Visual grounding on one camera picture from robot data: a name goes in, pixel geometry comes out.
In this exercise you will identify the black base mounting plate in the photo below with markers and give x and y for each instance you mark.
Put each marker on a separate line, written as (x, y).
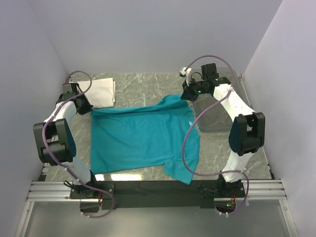
(140, 194)

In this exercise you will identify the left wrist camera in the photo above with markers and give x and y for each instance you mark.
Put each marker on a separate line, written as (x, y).
(70, 88)

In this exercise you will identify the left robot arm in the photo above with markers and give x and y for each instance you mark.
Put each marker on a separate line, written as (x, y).
(55, 143)

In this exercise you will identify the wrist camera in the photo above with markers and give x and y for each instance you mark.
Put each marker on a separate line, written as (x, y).
(70, 88)
(185, 73)

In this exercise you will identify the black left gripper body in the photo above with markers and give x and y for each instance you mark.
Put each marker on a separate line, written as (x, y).
(86, 106)

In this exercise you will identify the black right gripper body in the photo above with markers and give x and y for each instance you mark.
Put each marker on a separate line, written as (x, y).
(195, 89)

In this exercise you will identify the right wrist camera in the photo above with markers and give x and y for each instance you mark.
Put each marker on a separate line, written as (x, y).
(185, 73)

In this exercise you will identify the aluminium rail frame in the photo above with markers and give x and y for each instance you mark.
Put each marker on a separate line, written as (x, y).
(56, 191)

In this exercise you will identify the clear plastic bin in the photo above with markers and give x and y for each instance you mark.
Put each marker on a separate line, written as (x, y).
(217, 119)

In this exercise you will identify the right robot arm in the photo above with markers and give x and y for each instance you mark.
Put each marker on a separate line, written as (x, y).
(247, 133)

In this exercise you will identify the folded white t shirt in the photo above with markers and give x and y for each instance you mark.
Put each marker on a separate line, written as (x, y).
(102, 93)

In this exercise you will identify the teal t shirt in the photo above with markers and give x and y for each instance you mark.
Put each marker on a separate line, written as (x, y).
(137, 137)

